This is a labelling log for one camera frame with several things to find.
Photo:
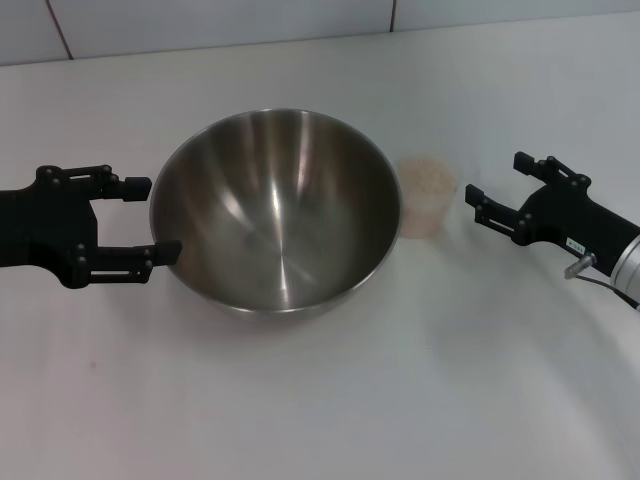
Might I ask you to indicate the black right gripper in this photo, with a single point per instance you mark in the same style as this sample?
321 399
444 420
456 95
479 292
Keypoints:
575 220

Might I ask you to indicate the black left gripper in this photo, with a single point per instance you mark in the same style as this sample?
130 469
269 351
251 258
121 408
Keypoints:
45 225

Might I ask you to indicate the white rice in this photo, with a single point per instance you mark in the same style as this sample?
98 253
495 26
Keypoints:
427 175

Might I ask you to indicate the clear plastic cup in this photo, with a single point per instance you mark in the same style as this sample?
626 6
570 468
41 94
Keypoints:
425 227

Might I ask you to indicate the stainless steel mixing bowl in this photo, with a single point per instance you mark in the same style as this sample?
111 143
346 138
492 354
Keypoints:
275 225

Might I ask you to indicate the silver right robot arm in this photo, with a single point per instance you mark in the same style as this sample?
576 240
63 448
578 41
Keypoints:
631 270

